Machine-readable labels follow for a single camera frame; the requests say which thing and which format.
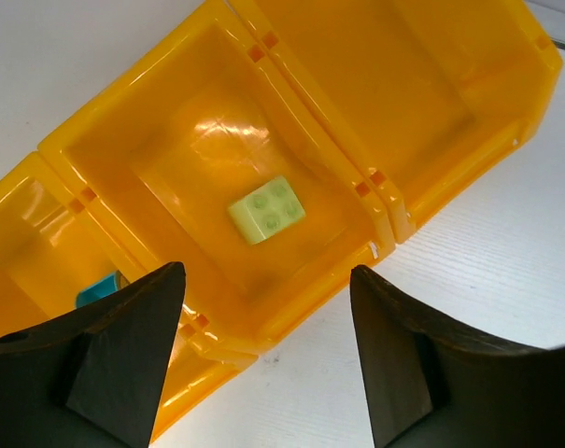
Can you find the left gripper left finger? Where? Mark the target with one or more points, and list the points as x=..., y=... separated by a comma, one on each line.
x=94, y=376

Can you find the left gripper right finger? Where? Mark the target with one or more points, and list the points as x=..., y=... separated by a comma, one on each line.
x=433, y=381

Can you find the light blue lego brick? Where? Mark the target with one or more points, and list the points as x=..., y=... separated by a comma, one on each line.
x=101, y=289

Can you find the light green lego brick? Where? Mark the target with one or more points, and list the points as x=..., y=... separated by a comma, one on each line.
x=267, y=210

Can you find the yellow bin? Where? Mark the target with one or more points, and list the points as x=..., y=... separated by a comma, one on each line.
x=52, y=248
x=198, y=123

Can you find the yellow bin far end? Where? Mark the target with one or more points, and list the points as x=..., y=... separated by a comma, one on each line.
x=424, y=97

